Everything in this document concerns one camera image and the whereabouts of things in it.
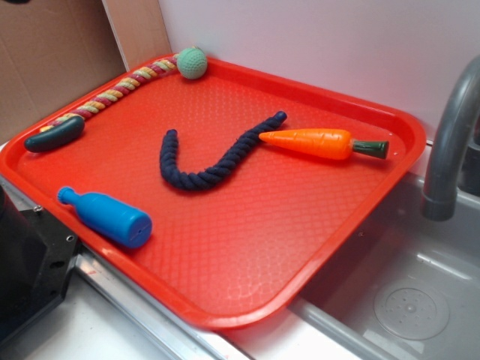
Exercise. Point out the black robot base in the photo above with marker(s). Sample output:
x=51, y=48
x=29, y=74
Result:
x=38, y=254

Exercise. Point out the orange toy carrot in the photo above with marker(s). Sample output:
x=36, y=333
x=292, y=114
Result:
x=333, y=144

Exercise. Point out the red plastic tray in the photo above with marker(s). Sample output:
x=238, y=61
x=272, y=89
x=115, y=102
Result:
x=233, y=255

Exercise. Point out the blue toy bottle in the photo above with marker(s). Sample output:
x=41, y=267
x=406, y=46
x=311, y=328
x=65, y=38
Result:
x=116, y=220

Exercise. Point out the dark green toy cucumber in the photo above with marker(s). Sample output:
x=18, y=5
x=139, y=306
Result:
x=57, y=136

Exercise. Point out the grey plastic sink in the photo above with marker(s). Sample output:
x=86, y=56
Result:
x=402, y=286

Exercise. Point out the grey faucet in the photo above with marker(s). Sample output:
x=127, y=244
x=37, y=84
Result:
x=454, y=158

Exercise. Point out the brown cardboard panel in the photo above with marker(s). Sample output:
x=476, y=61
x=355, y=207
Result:
x=53, y=52

